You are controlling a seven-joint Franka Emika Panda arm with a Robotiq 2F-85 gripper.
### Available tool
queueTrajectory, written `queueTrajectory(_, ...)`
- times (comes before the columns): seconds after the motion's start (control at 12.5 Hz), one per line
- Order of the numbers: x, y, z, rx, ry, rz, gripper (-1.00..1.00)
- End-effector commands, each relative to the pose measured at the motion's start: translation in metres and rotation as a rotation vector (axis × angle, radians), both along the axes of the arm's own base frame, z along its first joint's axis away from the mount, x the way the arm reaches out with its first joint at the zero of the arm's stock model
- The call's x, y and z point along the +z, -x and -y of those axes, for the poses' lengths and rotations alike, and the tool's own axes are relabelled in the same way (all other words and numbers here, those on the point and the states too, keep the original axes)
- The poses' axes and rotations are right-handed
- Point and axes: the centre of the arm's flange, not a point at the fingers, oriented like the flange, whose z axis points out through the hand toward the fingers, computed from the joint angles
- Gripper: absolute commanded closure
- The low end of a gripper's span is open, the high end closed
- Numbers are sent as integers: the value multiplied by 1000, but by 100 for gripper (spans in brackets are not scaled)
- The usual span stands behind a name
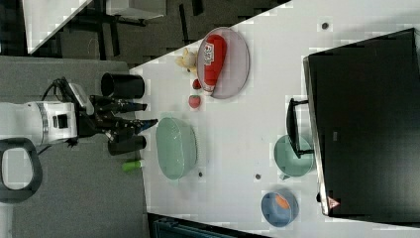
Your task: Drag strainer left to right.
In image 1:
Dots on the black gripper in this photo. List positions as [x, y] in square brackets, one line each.
[118, 130]

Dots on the green plastic strainer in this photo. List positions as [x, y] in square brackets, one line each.
[176, 147]

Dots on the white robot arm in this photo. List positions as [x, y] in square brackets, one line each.
[71, 116]

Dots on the small black cylinder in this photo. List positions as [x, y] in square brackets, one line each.
[131, 145]

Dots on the large black cylinder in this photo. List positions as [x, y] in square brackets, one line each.
[125, 86]

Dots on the green marker pen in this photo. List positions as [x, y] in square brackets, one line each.
[132, 165]

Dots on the pink toy strawberry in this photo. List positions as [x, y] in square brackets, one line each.
[194, 101]

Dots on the dark red toy strawberry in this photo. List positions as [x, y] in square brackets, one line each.
[196, 84]

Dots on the peeled toy banana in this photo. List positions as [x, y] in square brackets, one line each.
[188, 60]

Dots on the red ketchup bottle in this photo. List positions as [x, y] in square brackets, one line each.
[214, 56]

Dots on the grey round plate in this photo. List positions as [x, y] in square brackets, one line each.
[236, 66]

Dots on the green mug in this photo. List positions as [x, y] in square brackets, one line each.
[290, 165]

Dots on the orange toy carrot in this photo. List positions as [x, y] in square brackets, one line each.
[282, 202]

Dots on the blue bowl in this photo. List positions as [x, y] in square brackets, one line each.
[274, 214]

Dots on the black toaster oven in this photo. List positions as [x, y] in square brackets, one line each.
[364, 107]

